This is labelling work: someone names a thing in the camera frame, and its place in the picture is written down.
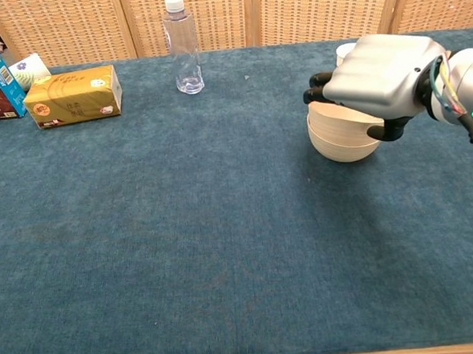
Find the white floral tissue pack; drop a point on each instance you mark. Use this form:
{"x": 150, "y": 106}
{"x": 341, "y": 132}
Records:
{"x": 29, "y": 71}

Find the gold tissue box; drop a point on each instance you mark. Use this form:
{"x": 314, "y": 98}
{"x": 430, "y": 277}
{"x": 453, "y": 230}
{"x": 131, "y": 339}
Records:
{"x": 75, "y": 96}

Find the beige bowl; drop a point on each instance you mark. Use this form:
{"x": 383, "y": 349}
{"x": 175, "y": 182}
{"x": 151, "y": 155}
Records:
{"x": 337, "y": 124}
{"x": 343, "y": 152}

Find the white paper cup blue flower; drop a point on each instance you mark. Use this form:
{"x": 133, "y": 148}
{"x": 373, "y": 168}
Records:
{"x": 344, "y": 54}

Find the blue table cloth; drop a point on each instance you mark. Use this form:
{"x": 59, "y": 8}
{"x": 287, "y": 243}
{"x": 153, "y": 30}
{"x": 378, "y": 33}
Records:
{"x": 183, "y": 228}

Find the clear plastic water bottle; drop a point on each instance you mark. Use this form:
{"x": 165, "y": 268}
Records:
{"x": 184, "y": 48}

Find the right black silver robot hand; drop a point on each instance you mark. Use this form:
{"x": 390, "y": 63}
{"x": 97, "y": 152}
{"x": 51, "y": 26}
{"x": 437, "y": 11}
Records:
{"x": 379, "y": 76}

